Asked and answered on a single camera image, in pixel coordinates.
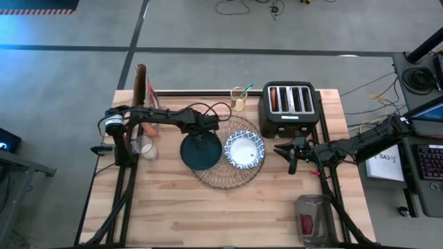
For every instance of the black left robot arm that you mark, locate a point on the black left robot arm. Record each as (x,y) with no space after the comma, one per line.
(162,115)

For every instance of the small black floor object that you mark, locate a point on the small black floor object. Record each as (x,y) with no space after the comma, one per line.
(403,211)

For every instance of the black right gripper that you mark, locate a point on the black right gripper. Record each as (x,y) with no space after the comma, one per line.
(301,152)

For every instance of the dark mat with hazard stripes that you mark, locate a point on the dark mat with hazard stripes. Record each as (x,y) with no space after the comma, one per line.
(38,5)

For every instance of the dark green round plate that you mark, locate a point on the dark green round plate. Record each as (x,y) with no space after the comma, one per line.
(200,159)

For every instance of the grey metal stand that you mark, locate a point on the grey metal stand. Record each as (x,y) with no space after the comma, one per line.
(20,164)

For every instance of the round woven wicker placemat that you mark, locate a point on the round woven wicker placemat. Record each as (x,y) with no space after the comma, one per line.
(225,178)

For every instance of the laptop screen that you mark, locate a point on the laptop screen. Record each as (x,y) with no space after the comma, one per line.
(427,114)

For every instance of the black device with blue light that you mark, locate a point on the black device with blue light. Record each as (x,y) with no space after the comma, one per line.
(8,140)

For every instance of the amber glass cup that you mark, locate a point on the amber glass cup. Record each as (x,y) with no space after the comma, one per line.
(238,104)

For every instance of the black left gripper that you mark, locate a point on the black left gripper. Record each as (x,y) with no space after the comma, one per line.
(204,122)

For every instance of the clear glass with milk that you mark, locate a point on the clear glass with milk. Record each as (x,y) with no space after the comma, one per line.
(145,148)

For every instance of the black aluminium table frame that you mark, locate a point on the black aluminium table frame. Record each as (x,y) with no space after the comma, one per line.
(207,92)

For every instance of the blue patterned white bowl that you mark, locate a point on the blue patterned white bowl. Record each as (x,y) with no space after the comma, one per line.
(244,152)

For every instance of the orange cereal box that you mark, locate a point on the orange cereal box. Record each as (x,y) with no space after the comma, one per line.
(140,86)

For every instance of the small red cup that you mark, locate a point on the small red cup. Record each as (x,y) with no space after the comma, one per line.
(306,224)

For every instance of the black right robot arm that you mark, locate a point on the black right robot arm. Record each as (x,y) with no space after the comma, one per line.
(367,141)

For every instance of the grey side desk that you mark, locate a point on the grey side desk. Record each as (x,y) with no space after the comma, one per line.
(401,97)

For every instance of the grey laptop base with keyboard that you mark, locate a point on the grey laptop base with keyboard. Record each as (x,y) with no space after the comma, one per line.
(427,193)

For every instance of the white paper sheet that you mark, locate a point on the white paper sheet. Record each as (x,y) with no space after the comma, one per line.
(386,164)

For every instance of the black pole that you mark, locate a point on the black pole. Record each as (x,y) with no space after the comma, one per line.
(424,46)

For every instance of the black four-slot toaster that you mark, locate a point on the black four-slot toaster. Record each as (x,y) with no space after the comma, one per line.
(290,122)

